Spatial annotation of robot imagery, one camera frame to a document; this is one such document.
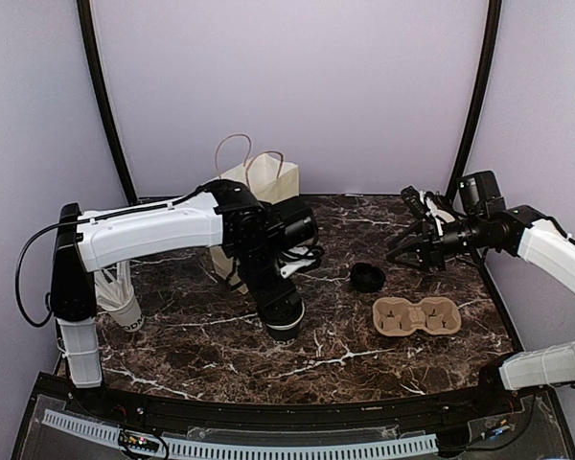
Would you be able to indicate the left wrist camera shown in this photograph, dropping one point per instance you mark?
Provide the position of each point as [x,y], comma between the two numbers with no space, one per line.
[300,259]

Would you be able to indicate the brown pulp cup carrier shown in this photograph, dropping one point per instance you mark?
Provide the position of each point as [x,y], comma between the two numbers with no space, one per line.
[398,317]

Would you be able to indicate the stack of black coffee lids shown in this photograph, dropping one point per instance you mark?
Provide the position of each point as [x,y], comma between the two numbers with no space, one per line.
[367,278]

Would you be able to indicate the black front frame rail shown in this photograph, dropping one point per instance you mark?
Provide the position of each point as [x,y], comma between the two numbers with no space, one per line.
[441,412]

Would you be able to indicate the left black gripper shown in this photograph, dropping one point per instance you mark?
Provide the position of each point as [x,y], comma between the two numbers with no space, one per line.
[264,298]

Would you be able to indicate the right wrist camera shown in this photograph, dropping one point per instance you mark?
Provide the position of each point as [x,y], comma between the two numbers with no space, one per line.
[421,205]

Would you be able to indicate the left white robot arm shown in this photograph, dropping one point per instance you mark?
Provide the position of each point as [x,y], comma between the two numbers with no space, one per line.
[266,241]

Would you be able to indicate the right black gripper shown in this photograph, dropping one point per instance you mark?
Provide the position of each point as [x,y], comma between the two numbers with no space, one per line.
[428,243]

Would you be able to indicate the white cup holding straws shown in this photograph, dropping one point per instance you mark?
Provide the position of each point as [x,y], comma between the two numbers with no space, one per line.
[129,315]

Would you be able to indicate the cream paper bag with handles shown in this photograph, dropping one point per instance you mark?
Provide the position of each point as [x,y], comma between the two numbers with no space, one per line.
[270,178]

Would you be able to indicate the black corner post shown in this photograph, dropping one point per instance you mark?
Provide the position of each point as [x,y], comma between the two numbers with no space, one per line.
[95,69]
[479,91]

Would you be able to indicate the grey slotted cable duct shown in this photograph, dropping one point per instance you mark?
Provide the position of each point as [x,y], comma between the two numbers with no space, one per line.
[233,444]

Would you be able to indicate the right black corner post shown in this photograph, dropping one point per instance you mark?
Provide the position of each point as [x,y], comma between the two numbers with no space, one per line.
[479,91]

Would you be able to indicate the left black corner post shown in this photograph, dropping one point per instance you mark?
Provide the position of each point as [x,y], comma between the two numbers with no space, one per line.
[95,69]

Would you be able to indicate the single black paper coffee cup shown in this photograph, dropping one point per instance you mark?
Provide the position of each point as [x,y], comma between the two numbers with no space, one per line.
[284,333]

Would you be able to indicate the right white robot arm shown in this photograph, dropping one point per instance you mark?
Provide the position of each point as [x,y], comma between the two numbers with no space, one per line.
[485,223]

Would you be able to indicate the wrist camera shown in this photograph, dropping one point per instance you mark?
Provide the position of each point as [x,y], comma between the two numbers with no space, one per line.
[421,205]
[300,259]

